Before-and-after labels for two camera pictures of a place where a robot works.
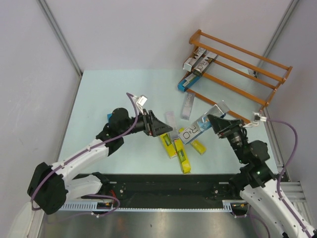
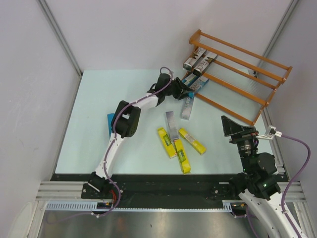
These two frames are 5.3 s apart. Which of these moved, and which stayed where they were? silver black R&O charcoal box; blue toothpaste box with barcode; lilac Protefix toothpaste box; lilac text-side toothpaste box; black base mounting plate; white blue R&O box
Moved: white blue R&O box
Stayed: black base mounting plate; silver black R&O charcoal box; lilac Protefix toothpaste box; blue toothpaste box with barcode; lilac text-side toothpaste box
